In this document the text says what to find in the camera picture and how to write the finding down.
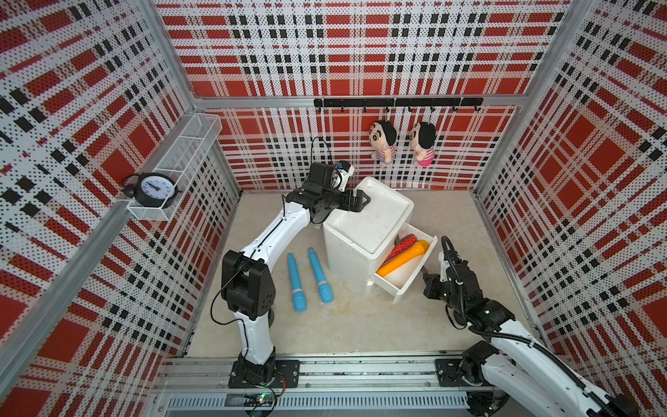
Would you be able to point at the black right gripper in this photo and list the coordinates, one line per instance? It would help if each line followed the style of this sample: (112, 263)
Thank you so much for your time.
(432, 281)

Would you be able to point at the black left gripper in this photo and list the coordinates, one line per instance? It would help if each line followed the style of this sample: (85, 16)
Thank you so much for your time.
(356, 206)

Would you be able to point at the white drawer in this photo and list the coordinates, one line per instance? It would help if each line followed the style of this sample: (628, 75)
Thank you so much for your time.
(398, 282)

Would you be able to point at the orange toy microphone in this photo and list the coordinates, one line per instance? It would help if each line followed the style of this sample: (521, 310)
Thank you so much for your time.
(418, 249)

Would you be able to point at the red glitter toy microphone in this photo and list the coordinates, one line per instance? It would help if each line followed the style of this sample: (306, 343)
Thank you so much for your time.
(401, 246)

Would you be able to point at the white plastic drawer cabinet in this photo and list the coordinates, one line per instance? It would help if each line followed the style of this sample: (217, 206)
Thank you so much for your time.
(357, 243)

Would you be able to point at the blue toy microphone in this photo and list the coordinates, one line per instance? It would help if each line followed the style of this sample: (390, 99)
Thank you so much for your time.
(324, 288)
(298, 295)

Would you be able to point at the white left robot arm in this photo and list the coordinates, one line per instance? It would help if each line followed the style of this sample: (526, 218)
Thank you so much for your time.
(247, 284)

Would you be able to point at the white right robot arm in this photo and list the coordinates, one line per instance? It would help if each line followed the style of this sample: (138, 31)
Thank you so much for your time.
(508, 357)

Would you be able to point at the plush doll blue shorts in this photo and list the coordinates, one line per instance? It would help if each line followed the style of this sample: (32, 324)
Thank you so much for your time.
(382, 137)

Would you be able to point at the plush doll pink shorts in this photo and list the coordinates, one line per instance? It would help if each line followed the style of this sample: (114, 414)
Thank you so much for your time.
(422, 139)

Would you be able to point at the black alarm clock in basket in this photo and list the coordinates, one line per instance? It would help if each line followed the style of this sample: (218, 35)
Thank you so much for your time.
(150, 190)

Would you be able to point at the small circuit board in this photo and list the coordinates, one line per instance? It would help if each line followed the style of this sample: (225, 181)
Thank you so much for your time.
(250, 400)

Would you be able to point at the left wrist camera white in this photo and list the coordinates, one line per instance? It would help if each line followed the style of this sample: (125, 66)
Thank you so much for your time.
(343, 172)

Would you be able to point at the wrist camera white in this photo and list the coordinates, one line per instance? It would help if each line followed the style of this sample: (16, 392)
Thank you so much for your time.
(444, 265)
(343, 172)

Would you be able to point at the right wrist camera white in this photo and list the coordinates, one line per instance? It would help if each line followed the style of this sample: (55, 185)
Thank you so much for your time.
(444, 265)

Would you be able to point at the black wall hook rail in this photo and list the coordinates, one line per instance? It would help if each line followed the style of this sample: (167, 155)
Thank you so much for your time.
(404, 102)

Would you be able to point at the white wire wall basket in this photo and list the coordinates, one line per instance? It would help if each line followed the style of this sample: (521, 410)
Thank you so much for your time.
(186, 151)

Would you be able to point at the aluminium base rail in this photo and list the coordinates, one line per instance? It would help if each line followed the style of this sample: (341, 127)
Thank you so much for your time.
(327, 385)

